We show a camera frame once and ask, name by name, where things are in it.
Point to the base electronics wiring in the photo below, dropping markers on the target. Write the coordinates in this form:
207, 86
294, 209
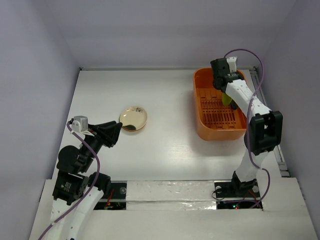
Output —
111, 200
237, 203

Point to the right base electronics wiring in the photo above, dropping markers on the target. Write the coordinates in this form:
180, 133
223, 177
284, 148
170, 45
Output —
237, 203

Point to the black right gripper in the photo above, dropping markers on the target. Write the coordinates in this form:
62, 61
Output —
233, 104

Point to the silver foil covered beam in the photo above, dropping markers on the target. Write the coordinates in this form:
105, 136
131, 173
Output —
170, 196

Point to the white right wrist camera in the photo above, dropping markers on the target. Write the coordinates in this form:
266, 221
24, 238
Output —
232, 63

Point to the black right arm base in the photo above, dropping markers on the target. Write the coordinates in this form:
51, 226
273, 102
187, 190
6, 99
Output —
233, 188

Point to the aluminium rail right edge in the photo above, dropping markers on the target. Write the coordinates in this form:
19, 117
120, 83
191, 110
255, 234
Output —
272, 122

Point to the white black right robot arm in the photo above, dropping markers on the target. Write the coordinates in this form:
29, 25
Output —
264, 126

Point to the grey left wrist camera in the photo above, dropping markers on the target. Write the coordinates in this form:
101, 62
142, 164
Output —
80, 124

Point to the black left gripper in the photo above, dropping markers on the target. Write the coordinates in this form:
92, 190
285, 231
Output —
107, 132

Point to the orange plastic dish rack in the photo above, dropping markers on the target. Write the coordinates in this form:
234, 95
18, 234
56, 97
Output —
214, 121

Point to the amber plate with black motif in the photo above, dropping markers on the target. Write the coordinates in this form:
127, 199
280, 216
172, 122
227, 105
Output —
133, 118

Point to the left base electronics wiring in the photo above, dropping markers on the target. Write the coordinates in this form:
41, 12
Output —
111, 200

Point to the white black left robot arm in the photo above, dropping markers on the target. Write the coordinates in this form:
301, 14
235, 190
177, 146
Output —
79, 183

